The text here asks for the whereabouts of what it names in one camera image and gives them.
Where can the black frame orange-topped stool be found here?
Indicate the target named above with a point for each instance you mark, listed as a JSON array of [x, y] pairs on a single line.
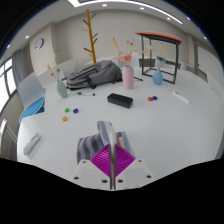
[[160, 35]]

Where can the small orange round magnet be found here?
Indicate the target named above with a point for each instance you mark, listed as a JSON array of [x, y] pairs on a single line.
[[64, 118]]

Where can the grey backpack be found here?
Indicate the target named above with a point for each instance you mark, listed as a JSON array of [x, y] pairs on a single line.
[[96, 73]]

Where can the grey curtain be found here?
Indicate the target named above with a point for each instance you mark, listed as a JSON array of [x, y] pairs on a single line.
[[19, 66]]

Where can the wooden coat stand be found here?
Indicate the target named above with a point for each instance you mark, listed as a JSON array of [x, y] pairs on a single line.
[[90, 36]]

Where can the small green round magnet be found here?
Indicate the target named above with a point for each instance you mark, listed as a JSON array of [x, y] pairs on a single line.
[[67, 109]]

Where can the black marker pen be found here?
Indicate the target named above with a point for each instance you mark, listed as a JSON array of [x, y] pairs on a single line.
[[86, 94]]

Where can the round wall clock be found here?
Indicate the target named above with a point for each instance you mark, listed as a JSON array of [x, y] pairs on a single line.
[[39, 43]]

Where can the round ceiling spotlights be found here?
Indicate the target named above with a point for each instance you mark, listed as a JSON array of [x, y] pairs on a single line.
[[27, 37]]

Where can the wall whiteboard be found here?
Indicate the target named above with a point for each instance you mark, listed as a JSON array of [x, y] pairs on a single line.
[[211, 63]]

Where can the blue vase with flowers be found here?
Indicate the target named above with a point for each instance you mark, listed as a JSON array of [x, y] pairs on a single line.
[[158, 77]]

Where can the small blue round magnet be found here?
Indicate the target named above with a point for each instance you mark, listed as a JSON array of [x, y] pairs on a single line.
[[75, 110], [154, 97]]

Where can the green vase with dried flowers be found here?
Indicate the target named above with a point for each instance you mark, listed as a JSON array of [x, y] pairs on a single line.
[[61, 90]]

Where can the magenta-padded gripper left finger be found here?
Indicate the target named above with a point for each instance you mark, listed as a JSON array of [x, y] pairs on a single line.
[[91, 171]]

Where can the white slatted chair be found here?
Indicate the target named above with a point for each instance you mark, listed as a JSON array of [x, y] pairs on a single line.
[[5, 133]]

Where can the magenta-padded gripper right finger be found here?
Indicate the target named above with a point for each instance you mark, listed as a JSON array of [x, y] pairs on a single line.
[[133, 171]]

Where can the white remote control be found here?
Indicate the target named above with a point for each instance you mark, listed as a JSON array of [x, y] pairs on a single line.
[[31, 144]]

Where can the small red round magnet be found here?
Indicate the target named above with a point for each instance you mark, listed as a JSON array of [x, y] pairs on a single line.
[[150, 99]]

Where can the black rectangular case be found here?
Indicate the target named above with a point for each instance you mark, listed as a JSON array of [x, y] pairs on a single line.
[[120, 100]]

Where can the white bar-shaped eraser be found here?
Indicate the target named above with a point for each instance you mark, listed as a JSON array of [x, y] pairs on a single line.
[[181, 97]]

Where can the striped pink grey towel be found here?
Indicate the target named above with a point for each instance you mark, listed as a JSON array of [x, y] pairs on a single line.
[[88, 143]]

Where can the white chair with blue seat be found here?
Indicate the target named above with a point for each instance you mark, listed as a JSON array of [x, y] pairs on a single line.
[[30, 90]]

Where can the window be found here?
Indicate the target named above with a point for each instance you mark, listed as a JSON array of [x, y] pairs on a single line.
[[7, 81]]

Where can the white background table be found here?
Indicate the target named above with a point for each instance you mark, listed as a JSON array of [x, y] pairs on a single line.
[[68, 66]]

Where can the long ceiling light strip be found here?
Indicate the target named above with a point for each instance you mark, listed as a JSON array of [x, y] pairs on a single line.
[[133, 2]]

